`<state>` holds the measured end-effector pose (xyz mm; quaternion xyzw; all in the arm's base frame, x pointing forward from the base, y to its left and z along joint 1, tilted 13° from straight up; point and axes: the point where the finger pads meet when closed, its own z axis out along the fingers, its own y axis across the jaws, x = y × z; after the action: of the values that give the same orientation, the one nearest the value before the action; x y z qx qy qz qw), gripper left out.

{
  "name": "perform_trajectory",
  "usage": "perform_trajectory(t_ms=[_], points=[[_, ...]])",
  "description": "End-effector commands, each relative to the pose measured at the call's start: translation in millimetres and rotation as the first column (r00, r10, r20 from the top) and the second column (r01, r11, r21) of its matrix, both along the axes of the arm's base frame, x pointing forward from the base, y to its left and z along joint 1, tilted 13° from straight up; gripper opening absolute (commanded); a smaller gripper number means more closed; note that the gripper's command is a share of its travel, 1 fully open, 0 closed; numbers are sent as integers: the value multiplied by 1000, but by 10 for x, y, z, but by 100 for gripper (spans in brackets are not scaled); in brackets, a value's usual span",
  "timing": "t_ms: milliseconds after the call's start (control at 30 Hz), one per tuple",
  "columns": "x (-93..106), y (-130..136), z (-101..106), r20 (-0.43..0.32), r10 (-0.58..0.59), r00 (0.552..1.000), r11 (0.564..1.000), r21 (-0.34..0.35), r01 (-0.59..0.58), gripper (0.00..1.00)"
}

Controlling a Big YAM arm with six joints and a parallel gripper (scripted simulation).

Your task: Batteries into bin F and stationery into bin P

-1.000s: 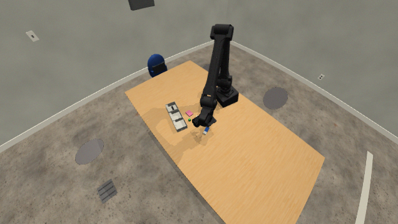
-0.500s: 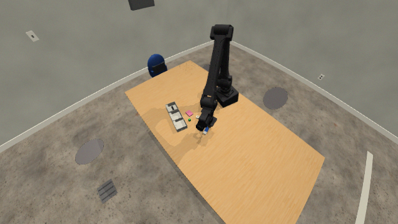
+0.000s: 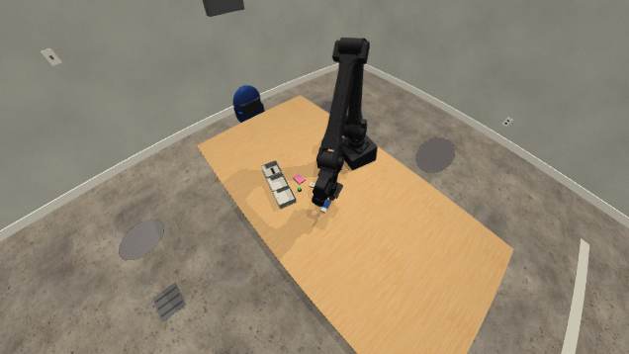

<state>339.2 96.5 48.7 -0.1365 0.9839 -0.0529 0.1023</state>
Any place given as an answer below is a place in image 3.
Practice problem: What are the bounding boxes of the grey open bin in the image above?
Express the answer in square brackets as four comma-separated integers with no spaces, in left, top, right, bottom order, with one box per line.
[261,160,297,210]

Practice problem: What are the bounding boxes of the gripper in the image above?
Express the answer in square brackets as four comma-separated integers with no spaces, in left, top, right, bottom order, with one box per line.
[328,183,343,201]

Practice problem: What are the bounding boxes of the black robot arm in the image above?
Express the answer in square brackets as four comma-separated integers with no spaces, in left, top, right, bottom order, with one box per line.
[312,38,370,207]

